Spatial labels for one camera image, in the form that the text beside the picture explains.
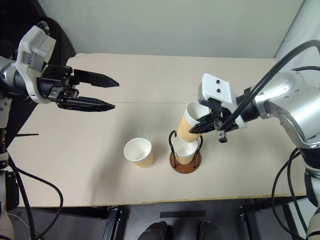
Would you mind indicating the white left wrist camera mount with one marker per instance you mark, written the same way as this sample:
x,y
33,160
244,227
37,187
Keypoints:
x,y
32,47

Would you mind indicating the black tape strip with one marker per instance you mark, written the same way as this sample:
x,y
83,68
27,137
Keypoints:
x,y
182,214

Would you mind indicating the dark rounded robot foot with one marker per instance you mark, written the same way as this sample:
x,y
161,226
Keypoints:
x,y
211,231
155,231

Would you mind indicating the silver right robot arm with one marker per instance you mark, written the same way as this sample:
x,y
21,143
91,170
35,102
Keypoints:
x,y
295,100

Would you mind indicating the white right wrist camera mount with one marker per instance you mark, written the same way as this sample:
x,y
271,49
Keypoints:
x,y
212,90

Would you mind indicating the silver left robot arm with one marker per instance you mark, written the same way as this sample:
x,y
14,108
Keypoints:
x,y
5,65

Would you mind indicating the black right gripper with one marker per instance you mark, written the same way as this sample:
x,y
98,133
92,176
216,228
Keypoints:
x,y
216,107

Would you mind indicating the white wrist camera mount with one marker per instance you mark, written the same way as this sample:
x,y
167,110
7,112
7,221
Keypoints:
x,y
212,90
32,47

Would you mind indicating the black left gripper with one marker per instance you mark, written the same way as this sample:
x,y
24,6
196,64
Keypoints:
x,y
53,82

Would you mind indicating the tan ribbed paper cup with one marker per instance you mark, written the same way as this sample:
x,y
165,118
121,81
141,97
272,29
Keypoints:
x,y
187,127
142,160
183,157

